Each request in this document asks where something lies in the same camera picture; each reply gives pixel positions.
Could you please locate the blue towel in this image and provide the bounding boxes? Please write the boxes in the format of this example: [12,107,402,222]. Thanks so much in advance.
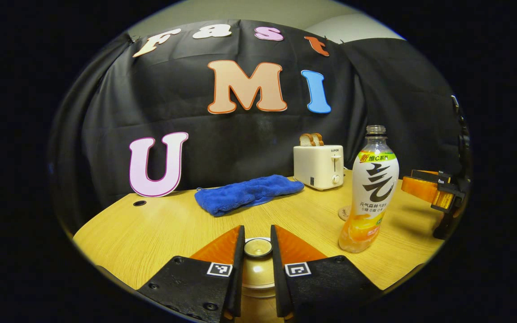
[194,175,305,218]

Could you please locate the cream toaster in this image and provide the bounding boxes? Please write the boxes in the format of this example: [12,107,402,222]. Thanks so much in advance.
[293,144,345,191]

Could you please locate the beige teacup lid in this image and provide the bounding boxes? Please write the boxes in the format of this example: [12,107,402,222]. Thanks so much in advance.
[241,237,277,288]

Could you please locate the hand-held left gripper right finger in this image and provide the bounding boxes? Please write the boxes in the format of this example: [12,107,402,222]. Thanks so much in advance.
[270,224,383,322]

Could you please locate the black backdrop cloth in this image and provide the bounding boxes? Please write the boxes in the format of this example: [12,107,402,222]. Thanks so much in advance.
[48,19,471,235]

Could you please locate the clear orange drink water bottle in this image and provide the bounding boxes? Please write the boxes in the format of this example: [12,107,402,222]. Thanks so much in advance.
[338,125,400,253]

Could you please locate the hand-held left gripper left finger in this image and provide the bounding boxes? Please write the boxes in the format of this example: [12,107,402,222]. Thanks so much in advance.
[137,225,246,323]

